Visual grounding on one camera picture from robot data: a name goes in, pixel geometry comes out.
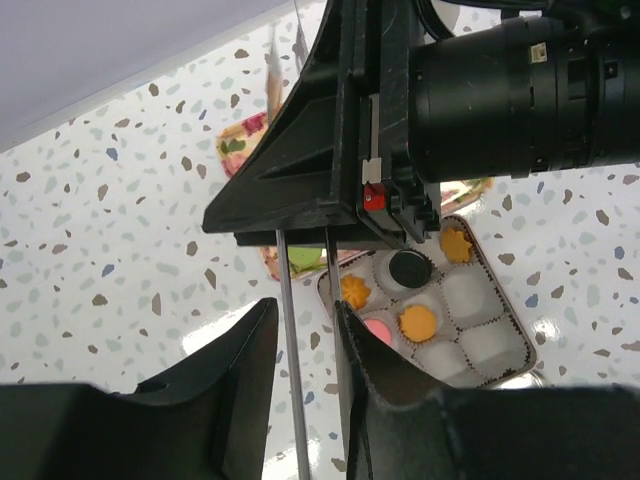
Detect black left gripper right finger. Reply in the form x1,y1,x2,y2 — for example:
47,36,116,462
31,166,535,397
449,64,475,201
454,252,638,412
334,302,639,479

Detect black round cookie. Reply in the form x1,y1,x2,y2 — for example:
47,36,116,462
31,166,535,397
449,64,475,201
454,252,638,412
388,249,434,289

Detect floral cookie tray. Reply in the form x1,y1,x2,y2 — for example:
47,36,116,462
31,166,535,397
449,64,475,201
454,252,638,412
216,111,494,280

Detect orange flower cookie corner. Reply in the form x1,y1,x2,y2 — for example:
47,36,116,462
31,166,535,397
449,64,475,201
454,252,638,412
440,227,472,264

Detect orange flower cookie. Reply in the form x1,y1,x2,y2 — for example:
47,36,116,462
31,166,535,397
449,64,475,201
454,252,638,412
398,305,438,344

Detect pink round cookie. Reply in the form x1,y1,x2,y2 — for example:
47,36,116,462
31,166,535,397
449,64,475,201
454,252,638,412
364,318,393,346

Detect metal tongs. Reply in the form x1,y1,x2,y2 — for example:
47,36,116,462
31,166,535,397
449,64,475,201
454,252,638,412
275,228,345,479

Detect silver tin lid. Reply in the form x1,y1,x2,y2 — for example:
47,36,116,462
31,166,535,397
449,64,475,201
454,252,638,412
492,370,548,389

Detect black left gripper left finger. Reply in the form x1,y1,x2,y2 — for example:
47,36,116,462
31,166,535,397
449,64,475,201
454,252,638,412
1,298,278,479

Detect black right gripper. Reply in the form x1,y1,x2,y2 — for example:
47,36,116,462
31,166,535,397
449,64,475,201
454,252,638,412
202,1,441,248

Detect square cookie tin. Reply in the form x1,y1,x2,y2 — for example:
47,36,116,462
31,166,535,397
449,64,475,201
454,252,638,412
339,215,537,388

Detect orange swirl cookie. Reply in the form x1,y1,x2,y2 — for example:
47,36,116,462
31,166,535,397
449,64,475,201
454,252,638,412
341,274,371,310

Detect green round cookie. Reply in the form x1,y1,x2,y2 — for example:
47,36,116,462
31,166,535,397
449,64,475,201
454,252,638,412
288,247,322,269

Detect white paper cup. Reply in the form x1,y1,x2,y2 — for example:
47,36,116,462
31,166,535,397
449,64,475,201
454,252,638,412
442,265,504,329
414,341,476,387
459,318,529,381

